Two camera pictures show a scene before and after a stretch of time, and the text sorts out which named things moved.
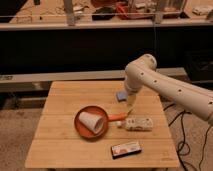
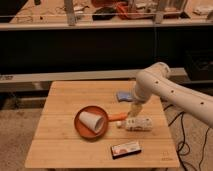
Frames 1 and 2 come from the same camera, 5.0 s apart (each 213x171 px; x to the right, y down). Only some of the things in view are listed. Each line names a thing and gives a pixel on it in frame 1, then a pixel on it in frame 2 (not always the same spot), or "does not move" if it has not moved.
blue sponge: [121, 95] does not move
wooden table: [58, 144] does not move
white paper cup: [93, 121] does not move
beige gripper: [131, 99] -> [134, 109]
